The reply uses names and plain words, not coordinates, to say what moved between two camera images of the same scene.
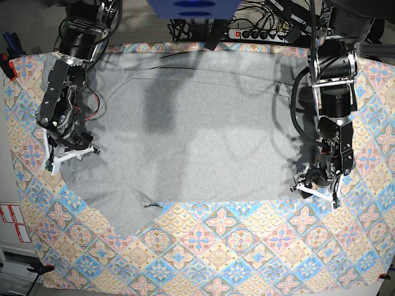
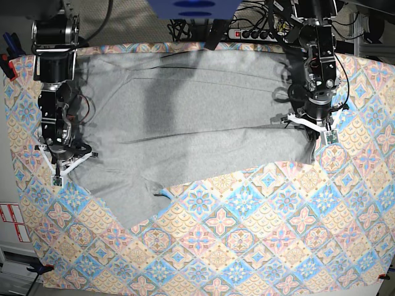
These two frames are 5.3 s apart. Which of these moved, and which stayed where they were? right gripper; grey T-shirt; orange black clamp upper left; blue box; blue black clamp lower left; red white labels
Moved: grey T-shirt; right gripper
Stayed: blue black clamp lower left; red white labels; blue box; orange black clamp upper left
